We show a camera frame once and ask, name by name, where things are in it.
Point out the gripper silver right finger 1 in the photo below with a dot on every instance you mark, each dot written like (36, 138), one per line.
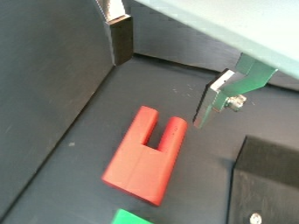
(224, 91)

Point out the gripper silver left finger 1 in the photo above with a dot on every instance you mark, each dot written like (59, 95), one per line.
(119, 24)

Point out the red square-circle forked object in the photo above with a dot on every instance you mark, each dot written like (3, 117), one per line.
(139, 169)

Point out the black curved fixture stand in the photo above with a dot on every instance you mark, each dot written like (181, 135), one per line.
(264, 184)

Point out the green shape-sorter block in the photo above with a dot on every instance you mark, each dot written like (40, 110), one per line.
(123, 217)

